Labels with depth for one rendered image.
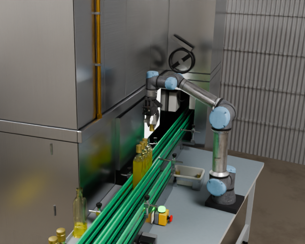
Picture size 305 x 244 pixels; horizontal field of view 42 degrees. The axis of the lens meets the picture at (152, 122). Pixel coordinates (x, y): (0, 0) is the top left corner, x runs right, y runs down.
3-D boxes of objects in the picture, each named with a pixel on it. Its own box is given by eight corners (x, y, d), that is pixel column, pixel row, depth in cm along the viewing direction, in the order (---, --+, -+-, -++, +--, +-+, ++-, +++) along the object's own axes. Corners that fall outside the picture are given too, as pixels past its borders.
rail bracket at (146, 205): (144, 215, 216) (145, 193, 212) (158, 217, 214) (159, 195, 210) (143, 219, 212) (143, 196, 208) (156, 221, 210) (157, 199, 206)
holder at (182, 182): (167, 174, 293) (168, 164, 290) (204, 180, 285) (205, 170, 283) (161, 184, 277) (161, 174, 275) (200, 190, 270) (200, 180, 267)
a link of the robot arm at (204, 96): (244, 106, 238) (177, 67, 253) (238, 110, 229) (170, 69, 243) (235, 121, 243) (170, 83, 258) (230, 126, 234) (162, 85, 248)
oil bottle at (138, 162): (135, 184, 248) (135, 153, 241) (144, 186, 247) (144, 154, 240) (132, 188, 243) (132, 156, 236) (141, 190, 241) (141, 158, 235)
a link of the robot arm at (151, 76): (156, 73, 236) (143, 71, 240) (155, 91, 239) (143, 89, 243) (161, 71, 242) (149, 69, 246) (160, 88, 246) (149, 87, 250)
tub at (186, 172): (174, 175, 291) (175, 163, 289) (204, 179, 285) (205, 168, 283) (168, 185, 276) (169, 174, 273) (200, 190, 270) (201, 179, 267)
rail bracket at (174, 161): (159, 167, 272) (159, 150, 268) (182, 171, 268) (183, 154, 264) (157, 169, 269) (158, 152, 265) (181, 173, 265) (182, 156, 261)
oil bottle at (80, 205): (77, 231, 199) (75, 184, 190) (87, 232, 198) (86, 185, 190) (73, 237, 194) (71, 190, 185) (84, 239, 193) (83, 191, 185)
